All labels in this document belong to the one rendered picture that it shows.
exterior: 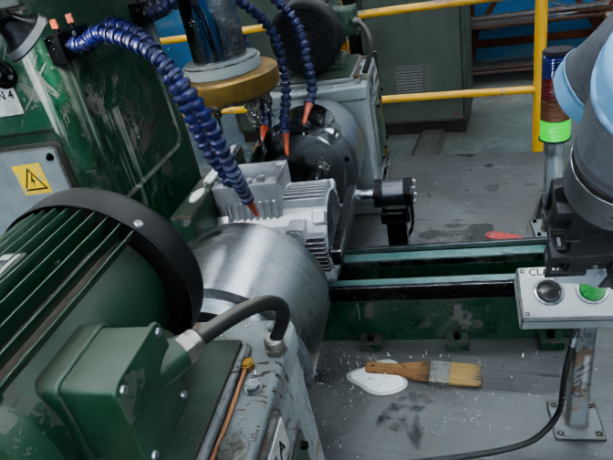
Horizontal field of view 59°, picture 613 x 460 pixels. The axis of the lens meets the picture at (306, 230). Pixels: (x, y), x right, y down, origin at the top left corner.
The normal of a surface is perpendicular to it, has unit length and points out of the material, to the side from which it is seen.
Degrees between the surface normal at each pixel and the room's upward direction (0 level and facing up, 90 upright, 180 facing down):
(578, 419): 90
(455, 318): 90
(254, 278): 28
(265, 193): 90
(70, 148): 90
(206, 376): 0
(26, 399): 55
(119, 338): 0
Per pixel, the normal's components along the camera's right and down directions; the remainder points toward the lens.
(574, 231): -0.05, 0.90
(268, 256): 0.36, -0.76
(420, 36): -0.33, 0.52
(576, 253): -0.25, -0.43
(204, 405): -0.18, -0.85
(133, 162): 0.97, -0.07
